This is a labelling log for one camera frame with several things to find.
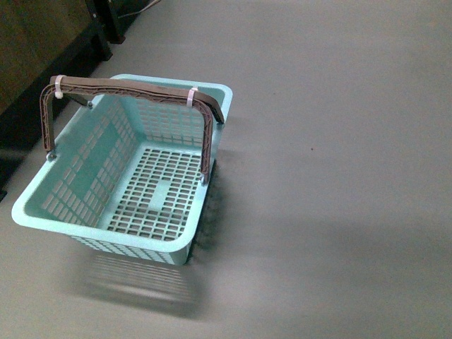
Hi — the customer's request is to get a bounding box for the brown basket handle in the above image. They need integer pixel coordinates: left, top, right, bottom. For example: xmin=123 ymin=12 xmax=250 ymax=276
xmin=40 ymin=76 xmax=225 ymax=185

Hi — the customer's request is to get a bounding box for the light blue plastic basket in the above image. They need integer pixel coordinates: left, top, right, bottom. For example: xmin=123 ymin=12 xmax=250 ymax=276
xmin=12 ymin=74 xmax=232 ymax=265

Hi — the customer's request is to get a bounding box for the white zip tie right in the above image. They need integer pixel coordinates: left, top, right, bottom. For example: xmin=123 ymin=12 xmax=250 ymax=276
xmin=186 ymin=86 xmax=198 ymax=108

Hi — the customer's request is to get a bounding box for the white zip tie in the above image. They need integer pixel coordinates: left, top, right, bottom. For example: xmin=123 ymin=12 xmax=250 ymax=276
xmin=186 ymin=86 xmax=198 ymax=108
xmin=54 ymin=74 xmax=65 ymax=100

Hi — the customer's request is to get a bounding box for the white zip tie left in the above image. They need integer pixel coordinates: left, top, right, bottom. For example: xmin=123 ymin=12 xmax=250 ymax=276
xmin=54 ymin=74 xmax=65 ymax=100

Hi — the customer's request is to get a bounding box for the dark wooden furniture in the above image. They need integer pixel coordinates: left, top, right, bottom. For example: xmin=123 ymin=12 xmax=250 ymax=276
xmin=0 ymin=0 xmax=162 ymax=202

